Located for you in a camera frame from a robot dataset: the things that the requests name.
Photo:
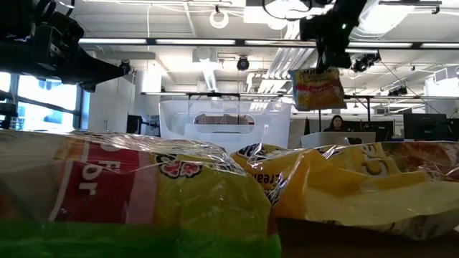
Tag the black computer monitor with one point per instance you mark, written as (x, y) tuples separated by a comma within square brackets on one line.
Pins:
[(133, 123), (425, 125)]

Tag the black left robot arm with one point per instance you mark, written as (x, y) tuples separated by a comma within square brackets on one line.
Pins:
[(14, 57)]

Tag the white plastic bin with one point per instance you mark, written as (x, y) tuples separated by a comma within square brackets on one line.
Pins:
[(337, 139)]

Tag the black ceiling spotlight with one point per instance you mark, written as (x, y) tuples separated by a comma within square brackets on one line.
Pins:
[(125, 67), (243, 63)]

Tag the fluorescent ceiling light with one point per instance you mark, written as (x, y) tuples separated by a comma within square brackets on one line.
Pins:
[(380, 44), (113, 41), (440, 45), (279, 42), (195, 42)]

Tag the person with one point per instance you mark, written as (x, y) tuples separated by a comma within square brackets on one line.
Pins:
[(335, 123)]

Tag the black track light cluster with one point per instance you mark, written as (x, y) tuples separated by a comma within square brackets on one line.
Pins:
[(365, 61)]

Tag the black metal rig frame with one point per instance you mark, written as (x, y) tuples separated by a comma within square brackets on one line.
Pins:
[(211, 95)]

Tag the yellow creamy chicken ramen pack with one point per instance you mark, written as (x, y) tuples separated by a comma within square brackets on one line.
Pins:
[(358, 193)]

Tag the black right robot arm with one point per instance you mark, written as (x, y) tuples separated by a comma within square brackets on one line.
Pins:
[(353, 9)]

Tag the silver ventilation duct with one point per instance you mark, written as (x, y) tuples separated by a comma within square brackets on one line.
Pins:
[(373, 21)]

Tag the clear plastic bin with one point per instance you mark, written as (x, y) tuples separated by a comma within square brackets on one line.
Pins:
[(172, 122)]

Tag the yellow ramen pack red band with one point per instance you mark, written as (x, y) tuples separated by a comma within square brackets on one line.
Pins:
[(317, 89)]

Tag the lime chili shrimp ramen pack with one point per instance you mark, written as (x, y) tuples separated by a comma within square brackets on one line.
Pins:
[(143, 186)]

